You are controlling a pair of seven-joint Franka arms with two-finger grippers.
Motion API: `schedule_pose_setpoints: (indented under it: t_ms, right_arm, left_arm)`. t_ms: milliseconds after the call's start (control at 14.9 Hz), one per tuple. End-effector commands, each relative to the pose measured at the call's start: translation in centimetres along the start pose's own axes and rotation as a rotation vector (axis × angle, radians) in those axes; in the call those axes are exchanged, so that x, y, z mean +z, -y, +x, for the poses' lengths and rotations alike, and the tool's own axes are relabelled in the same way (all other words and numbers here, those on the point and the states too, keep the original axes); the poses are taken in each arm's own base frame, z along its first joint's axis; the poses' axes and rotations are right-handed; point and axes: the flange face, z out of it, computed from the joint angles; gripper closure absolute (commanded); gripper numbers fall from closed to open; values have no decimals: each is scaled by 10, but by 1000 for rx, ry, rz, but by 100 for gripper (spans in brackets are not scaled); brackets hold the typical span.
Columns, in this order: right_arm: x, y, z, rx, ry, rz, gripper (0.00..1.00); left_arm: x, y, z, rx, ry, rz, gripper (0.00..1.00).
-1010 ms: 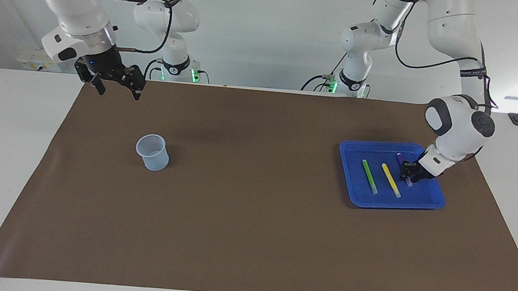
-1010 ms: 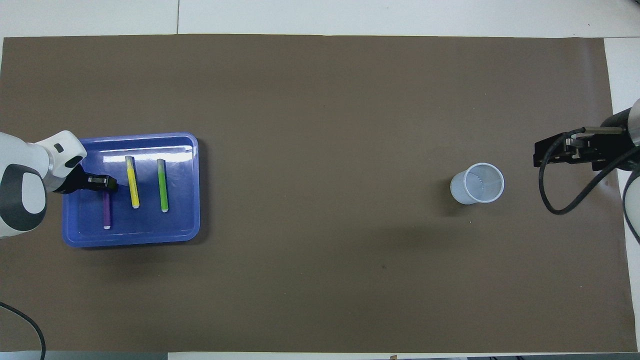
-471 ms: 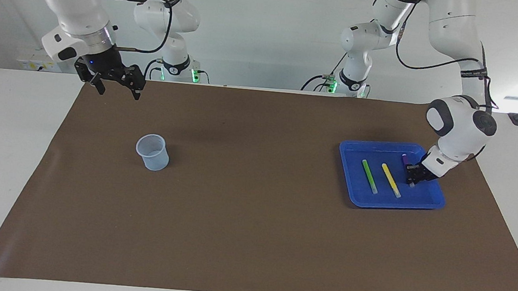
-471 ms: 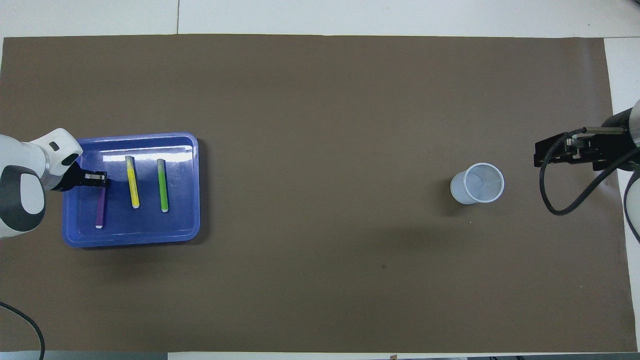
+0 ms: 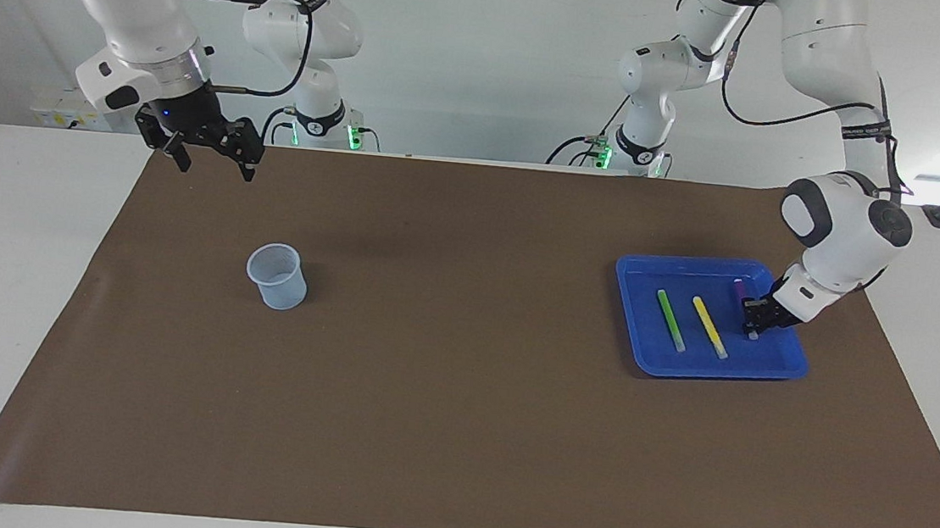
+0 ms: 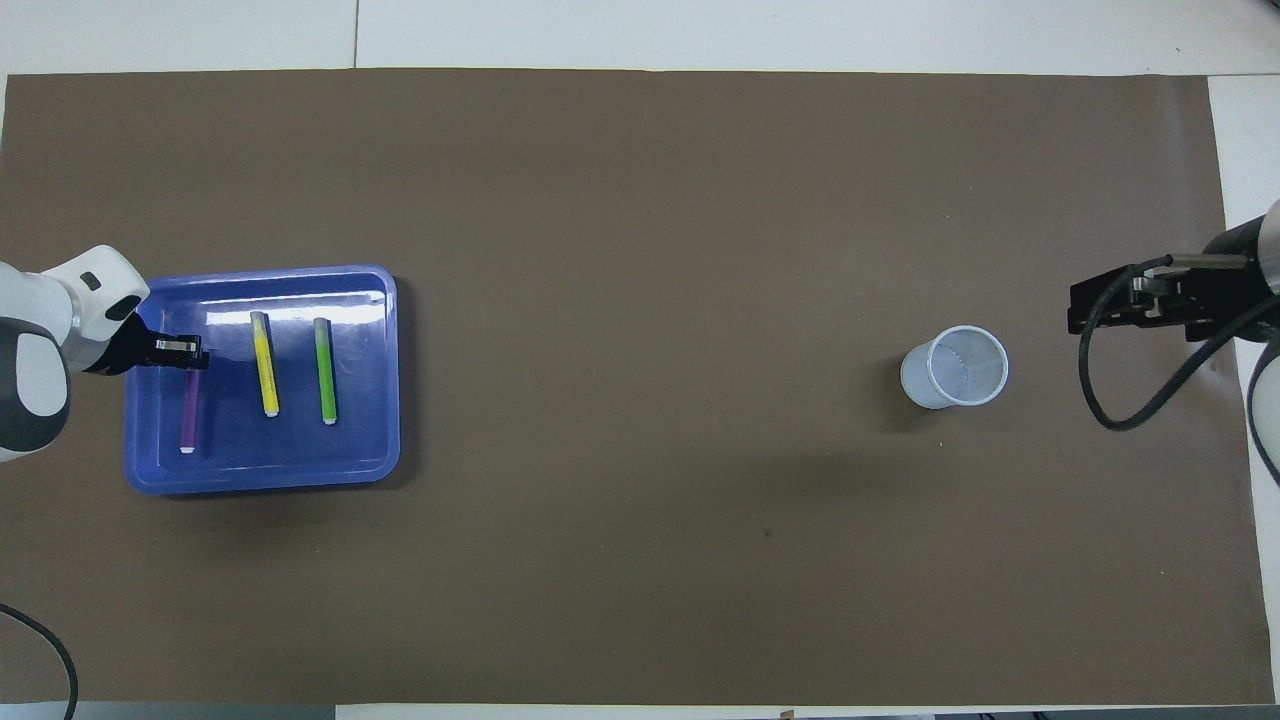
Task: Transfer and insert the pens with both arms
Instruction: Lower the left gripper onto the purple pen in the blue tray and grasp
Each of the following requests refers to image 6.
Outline purple marker pen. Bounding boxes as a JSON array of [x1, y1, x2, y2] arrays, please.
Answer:
[[179, 368, 201, 455]]

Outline green marker pen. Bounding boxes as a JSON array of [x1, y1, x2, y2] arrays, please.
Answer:
[[313, 317, 339, 426]]

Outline clear plastic cup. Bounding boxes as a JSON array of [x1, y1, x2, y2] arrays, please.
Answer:
[[900, 325, 1010, 411]]

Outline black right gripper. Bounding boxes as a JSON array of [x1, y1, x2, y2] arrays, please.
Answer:
[[1068, 218, 1280, 343]]

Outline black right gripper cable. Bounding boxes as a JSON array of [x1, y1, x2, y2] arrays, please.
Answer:
[[1078, 254, 1280, 433]]

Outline blue plastic tray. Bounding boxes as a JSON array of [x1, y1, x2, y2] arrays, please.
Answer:
[[123, 264, 401, 497]]

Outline yellow marker pen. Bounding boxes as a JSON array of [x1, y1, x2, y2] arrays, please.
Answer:
[[249, 311, 280, 418]]

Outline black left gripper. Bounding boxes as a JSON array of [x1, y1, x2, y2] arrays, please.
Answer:
[[100, 308, 209, 377]]

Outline brown table mat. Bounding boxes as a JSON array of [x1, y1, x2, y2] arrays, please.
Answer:
[[0, 68, 1276, 706]]

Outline black cable trailing left arm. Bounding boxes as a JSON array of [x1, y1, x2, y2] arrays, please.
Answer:
[[0, 603, 79, 720]]

